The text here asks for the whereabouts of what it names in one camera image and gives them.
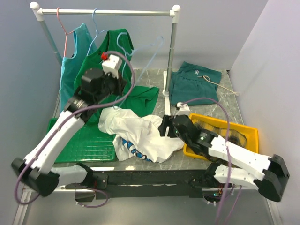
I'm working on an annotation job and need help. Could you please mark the yellow plaid cloth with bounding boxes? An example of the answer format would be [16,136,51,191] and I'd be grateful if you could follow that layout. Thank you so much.
[192,119,247,148]

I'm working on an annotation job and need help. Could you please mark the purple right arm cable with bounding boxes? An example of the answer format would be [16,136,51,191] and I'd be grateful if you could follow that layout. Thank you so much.
[180,97,242,225]

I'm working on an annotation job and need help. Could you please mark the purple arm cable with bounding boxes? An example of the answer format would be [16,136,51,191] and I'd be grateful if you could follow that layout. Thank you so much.
[180,97,242,225]
[15,50,135,209]

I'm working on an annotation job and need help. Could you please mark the blue wire hanger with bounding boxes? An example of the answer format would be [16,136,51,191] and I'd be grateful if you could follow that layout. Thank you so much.
[112,31,165,110]

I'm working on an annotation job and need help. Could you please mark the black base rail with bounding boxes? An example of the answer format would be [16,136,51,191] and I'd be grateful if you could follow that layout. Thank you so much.
[60,168,233,202]

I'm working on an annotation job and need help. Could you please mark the green plastic tray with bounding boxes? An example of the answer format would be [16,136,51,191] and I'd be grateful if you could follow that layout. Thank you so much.
[55,122,116,164]

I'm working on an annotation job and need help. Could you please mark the green t-shirt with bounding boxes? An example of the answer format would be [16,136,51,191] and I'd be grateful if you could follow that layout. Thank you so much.
[74,29,159,117]

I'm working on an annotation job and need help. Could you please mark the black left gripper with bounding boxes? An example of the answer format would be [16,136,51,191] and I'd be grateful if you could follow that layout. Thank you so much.
[94,69,128,103]

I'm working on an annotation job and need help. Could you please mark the blue hanger holding green shirt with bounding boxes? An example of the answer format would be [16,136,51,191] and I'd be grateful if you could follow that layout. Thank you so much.
[86,8,108,56]

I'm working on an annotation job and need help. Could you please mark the light blue t-shirt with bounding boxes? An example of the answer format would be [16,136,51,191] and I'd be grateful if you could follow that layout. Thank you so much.
[60,23,97,111]

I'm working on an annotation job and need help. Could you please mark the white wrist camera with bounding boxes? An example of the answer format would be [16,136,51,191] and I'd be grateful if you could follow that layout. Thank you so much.
[101,52,122,79]
[175,102,190,112]

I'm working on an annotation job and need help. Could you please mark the yellow plastic tray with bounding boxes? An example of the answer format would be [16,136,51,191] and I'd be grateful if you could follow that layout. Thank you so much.
[190,113,259,153]

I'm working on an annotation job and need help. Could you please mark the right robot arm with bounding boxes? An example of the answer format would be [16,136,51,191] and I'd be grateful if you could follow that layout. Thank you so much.
[158,115,290,202]

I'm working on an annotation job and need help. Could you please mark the dark green shorts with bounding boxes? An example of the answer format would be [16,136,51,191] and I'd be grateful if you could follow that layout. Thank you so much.
[169,62,222,105]

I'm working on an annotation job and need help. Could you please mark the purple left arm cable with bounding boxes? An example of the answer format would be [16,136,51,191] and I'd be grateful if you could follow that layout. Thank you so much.
[15,50,135,209]

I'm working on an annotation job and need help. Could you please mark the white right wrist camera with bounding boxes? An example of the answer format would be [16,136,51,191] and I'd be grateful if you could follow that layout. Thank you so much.
[175,102,190,112]

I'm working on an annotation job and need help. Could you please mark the white t-shirt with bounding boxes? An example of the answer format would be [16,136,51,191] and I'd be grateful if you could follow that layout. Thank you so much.
[98,107,184,163]

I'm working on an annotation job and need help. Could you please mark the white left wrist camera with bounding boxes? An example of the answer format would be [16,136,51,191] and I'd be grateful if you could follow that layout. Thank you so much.
[101,52,122,79]

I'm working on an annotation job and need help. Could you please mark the pink wire hanger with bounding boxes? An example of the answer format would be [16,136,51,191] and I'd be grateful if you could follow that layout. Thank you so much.
[56,7,74,57]

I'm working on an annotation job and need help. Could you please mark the white metal clothes rack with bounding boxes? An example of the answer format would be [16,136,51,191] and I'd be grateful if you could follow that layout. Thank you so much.
[30,1,181,115]

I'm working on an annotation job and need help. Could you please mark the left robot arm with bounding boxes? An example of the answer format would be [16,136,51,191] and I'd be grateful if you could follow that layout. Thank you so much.
[11,68,127,197]

